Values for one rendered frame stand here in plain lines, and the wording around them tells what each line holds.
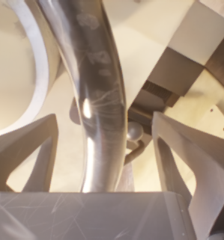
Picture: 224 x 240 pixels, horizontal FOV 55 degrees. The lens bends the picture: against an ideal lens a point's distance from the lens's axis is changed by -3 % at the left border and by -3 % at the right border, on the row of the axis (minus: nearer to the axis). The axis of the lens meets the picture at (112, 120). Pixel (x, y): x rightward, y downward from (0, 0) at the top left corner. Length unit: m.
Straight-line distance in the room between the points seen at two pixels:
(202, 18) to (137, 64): 0.74
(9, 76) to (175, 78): 0.94
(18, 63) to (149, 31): 0.19
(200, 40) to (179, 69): 0.15
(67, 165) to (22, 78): 0.27
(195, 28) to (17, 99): 0.90
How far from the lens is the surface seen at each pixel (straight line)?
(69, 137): 0.42
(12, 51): 0.24
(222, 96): 0.94
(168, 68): 1.08
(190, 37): 1.07
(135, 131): 0.36
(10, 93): 0.26
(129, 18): 0.33
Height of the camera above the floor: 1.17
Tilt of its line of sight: 15 degrees down
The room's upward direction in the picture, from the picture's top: 69 degrees counter-clockwise
